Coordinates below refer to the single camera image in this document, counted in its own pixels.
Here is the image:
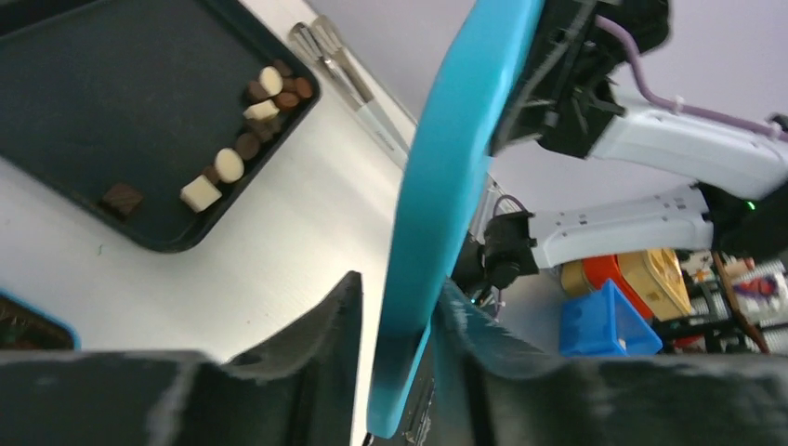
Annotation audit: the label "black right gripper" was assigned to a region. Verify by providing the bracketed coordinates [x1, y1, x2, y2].
[492, 1, 670, 158]

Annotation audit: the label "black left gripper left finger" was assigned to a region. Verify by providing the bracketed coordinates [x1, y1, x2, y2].
[1, 271, 362, 445]

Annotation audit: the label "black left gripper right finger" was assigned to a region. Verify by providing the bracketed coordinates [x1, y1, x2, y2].
[431, 282, 787, 445]

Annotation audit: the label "teal tin lid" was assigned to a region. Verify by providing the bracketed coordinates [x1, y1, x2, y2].
[367, 1, 544, 439]

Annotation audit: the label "steel tongs with white handle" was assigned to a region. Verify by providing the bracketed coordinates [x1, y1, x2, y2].
[288, 15, 410, 168]

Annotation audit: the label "teal chocolate tin box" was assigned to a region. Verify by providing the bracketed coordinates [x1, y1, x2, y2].
[1, 290, 81, 350]

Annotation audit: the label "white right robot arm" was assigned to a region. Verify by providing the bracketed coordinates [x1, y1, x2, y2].
[490, 1, 787, 212]

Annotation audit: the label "white square chocolate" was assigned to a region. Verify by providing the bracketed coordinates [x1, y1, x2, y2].
[179, 175, 222, 213]

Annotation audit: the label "white oval chocolate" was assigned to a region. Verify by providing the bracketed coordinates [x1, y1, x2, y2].
[214, 148, 245, 184]

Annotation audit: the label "dark ridged square chocolate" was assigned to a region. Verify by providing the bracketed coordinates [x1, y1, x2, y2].
[100, 183, 144, 218]

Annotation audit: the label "black chocolate tray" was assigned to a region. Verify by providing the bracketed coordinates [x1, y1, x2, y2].
[1, 1, 321, 253]

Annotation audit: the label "blue plastic bin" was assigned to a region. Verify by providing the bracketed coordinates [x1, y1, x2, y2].
[558, 280, 663, 357]

